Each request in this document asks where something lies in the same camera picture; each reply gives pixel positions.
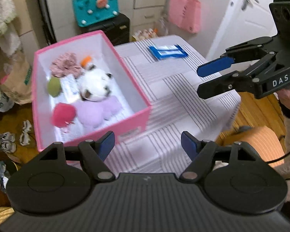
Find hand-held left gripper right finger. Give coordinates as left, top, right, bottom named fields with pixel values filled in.
left=180, top=131, right=258, bottom=182

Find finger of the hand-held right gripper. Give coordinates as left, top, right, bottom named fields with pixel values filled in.
left=197, top=37, right=273, bottom=77
left=197, top=53, right=277, bottom=99

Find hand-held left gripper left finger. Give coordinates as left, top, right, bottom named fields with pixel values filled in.
left=37, top=130, right=116, bottom=182

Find purple plush toy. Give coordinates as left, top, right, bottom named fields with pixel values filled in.
left=74, top=96, right=122, bottom=128

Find pink cardboard box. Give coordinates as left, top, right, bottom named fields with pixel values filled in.
left=31, top=30, right=152, bottom=153

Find red strawberry plush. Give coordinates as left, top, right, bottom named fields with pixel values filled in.
left=51, top=102, right=77, bottom=128

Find white panda plush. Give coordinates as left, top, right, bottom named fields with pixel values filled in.
left=78, top=64, right=113, bottom=101

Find white tissue pack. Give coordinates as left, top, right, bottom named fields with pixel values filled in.
left=60, top=75, right=81, bottom=103

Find green soft ball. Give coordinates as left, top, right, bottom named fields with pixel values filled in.
left=47, top=77, right=63, bottom=97

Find pink floral scrunchie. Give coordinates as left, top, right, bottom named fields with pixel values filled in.
left=49, top=52, right=84, bottom=78

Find striped tablecloth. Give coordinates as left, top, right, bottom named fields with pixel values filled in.
left=104, top=35, right=242, bottom=174

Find blue wet wipes pack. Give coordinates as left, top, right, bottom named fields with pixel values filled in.
left=148, top=44, right=188, bottom=60

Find white door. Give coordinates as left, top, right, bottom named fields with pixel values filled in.
left=205, top=0, right=290, bottom=61

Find pink tote bag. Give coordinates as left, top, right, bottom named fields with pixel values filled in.
left=168, top=0, right=201, bottom=34

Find small white hanging bag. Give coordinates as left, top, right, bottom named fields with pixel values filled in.
left=159, top=17, right=170, bottom=36

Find orange ribbed cushion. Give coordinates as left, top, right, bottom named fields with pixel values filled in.
left=216, top=126, right=286, bottom=167

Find pack of small bottles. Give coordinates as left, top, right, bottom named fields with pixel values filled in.
left=132, top=28, right=159, bottom=41

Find beige slipper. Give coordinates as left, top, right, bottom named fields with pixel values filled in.
left=19, top=133, right=31, bottom=146
left=22, top=120, right=32, bottom=134

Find black suitcase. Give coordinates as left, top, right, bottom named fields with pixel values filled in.
left=80, top=13, right=131, bottom=46

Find dark plastic bag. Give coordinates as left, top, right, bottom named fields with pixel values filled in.
left=0, top=161, right=11, bottom=186

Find brown paper bag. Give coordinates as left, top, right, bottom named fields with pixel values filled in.
left=0, top=51, right=33, bottom=105

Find green white plastic bag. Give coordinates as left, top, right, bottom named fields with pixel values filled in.
left=0, top=92, right=15, bottom=113

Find yellow blanket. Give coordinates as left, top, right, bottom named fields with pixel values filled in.
left=0, top=206, right=15, bottom=225

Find teal felt handbag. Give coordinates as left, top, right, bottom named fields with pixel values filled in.
left=72, top=0, right=119, bottom=28

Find cream fluffy pajama pants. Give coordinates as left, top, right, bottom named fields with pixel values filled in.
left=0, top=24, right=22, bottom=56

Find black pole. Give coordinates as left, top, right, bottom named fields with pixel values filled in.
left=35, top=0, right=57, bottom=45

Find black cable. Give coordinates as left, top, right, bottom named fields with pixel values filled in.
left=263, top=134, right=290, bottom=182

